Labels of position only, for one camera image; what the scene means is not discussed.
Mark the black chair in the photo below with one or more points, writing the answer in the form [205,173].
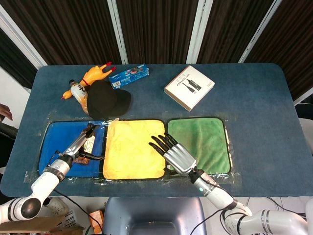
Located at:
[7,129]

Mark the yellow cloth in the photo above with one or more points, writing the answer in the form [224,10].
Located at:
[132,149]

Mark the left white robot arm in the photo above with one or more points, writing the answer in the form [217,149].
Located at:
[42,182]

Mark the white partition frame post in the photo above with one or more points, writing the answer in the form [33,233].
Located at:
[198,31]
[259,31]
[22,41]
[118,31]

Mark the brown cardboard box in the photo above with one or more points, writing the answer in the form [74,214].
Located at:
[36,226]

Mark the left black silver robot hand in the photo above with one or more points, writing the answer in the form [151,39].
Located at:
[73,147]

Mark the white flat product box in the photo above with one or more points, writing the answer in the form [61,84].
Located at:
[189,86]

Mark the blue cookie box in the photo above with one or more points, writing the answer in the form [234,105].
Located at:
[129,76]

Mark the grey-blue robot torso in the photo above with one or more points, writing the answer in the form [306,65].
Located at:
[154,218]

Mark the yellow rubber chicken toy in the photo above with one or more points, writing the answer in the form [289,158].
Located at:
[91,74]

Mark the clear plastic film sheet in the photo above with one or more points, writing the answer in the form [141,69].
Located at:
[137,182]

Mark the green cloth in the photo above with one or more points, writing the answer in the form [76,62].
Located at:
[205,144]

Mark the black baseball cap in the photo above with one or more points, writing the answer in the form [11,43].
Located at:
[105,100]

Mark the blue cloth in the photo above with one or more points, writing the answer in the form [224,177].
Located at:
[55,137]

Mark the bystander's bare hand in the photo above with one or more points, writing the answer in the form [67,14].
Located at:
[5,111]

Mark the brown tea bottle green label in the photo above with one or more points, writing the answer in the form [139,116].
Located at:
[89,145]

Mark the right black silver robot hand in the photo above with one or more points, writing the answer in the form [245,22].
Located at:
[179,157]

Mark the white clog shoe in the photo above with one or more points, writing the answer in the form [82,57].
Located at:
[57,206]

